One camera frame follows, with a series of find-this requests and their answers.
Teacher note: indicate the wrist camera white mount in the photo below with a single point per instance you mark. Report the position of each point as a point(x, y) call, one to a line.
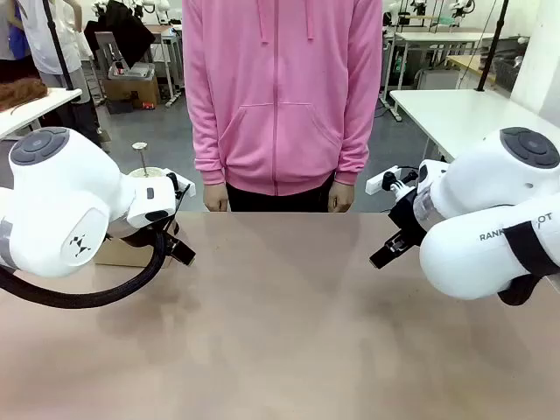
point(380, 179)
point(184, 186)

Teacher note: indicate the white lab bench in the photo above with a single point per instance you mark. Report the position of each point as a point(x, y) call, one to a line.
point(437, 37)

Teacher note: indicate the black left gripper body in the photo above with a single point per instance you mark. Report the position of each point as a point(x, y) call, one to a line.
point(137, 235)

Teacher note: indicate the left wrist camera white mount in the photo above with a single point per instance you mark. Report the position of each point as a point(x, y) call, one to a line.
point(184, 186)

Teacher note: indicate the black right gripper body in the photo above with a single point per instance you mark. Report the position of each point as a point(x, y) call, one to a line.
point(407, 216)

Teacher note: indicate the person's left hand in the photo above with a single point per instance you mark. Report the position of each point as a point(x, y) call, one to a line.
point(342, 198)

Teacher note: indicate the person in pink hoodie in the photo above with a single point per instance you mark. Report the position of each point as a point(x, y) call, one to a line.
point(280, 87)

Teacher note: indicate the brown cardboard cup carrier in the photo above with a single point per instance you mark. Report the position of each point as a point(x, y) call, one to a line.
point(127, 257)

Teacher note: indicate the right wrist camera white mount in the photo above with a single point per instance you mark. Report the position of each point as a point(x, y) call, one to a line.
point(380, 179)

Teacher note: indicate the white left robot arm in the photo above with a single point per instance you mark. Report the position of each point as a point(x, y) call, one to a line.
point(57, 197)

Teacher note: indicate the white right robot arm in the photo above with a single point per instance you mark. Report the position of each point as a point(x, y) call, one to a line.
point(472, 184)

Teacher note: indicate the metal plunger drink pot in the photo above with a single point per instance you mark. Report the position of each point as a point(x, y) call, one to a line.
point(146, 172)

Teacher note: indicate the brown cardboard box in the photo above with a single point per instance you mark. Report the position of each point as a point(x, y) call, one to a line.
point(133, 89)

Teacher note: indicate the black stand pole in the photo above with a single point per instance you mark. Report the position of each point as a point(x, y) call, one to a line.
point(59, 48)
point(492, 48)

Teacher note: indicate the large white table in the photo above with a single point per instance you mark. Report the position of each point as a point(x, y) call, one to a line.
point(455, 114)

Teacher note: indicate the brown furry cloth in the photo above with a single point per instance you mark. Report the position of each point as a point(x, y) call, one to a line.
point(22, 94)

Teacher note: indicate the black trousers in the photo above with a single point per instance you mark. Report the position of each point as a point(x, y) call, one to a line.
point(280, 203)

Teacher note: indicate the person's right hand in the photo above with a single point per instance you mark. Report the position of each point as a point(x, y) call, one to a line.
point(216, 199)

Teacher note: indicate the bystander in white coat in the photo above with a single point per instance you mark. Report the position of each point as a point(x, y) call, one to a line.
point(44, 39)

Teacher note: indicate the white table with brown fur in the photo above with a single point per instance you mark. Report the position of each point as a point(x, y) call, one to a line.
point(30, 111)

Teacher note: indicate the black hanging jacket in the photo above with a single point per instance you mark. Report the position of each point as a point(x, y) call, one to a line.
point(127, 30)

